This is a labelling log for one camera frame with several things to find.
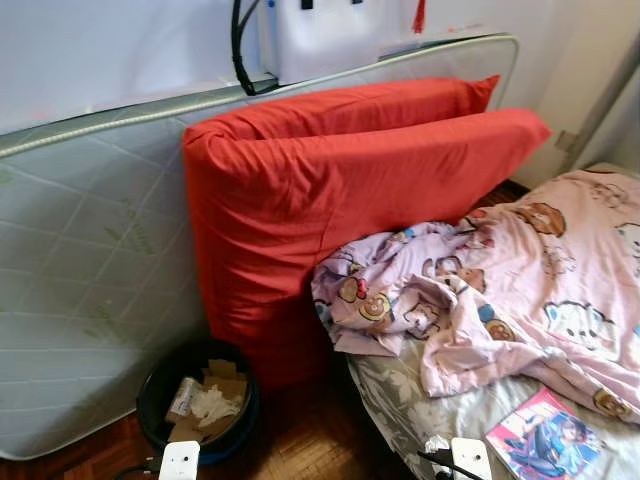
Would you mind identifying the anime cover comic book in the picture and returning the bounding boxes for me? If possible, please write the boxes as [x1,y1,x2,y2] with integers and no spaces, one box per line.
[485,388,606,480]

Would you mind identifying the pink cartoon print blanket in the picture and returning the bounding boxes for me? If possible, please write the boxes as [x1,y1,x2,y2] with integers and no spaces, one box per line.
[311,170,640,426]

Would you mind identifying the bed with beige floral sheet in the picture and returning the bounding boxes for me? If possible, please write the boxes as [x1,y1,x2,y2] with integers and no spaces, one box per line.
[345,160,640,480]

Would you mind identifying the red folded mattress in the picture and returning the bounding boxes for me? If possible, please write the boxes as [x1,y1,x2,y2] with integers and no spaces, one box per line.
[182,75,552,389]

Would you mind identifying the white plastic box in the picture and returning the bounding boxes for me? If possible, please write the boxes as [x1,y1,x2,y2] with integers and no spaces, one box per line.
[262,0,416,86]

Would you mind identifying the brown cardboard scrap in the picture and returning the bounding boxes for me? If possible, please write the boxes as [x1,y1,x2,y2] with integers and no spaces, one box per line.
[165,358,249,443]

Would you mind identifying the white crumpled tissue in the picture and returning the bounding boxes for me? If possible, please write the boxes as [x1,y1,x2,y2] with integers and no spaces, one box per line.
[190,388,244,421]

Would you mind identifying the black waste bin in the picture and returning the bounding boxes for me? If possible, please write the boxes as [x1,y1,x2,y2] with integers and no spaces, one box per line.
[136,338,263,466]

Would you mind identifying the wall socket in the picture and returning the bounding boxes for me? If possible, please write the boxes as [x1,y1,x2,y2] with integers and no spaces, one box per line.
[555,130,581,154]

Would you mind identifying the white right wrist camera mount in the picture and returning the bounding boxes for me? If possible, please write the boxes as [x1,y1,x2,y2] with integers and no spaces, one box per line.
[450,437,493,480]

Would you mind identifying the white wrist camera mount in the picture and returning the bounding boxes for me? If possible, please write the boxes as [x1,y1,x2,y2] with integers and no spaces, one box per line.
[158,440,201,480]
[450,437,493,480]

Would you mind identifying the black looped wall cable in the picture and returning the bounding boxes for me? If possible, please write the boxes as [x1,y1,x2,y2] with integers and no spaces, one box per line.
[231,0,276,96]

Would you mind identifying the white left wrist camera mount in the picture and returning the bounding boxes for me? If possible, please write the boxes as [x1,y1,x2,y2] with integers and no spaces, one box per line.
[158,440,201,480]

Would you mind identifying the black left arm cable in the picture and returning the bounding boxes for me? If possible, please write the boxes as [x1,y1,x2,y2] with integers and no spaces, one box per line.
[112,458,161,480]

